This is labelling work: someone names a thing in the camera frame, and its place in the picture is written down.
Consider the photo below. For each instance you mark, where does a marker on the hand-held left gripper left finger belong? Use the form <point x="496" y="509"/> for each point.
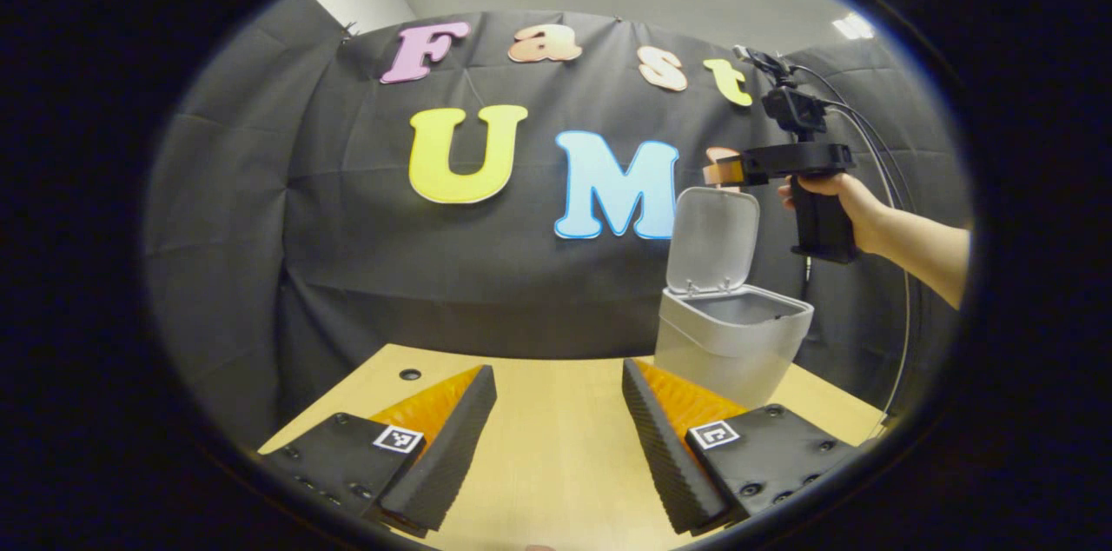
<point x="456" y="447"/>

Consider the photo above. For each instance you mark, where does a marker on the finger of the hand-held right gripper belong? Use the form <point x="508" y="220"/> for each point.
<point x="725" y="170"/>

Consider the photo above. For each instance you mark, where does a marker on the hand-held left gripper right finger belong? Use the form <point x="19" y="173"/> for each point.
<point x="665" y="455"/>

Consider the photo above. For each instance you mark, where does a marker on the white desktop garbage bin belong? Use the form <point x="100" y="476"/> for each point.
<point x="730" y="334"/>

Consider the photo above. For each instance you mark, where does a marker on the wooden desktop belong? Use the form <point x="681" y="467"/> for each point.
<point x="556" y="464"/>

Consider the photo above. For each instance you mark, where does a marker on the small ceiling light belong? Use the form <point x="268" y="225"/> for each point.
<point x="853" y="26"/>

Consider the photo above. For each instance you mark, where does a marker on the black backdrop cloth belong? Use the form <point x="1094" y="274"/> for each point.
<point x="486" y="282"/>

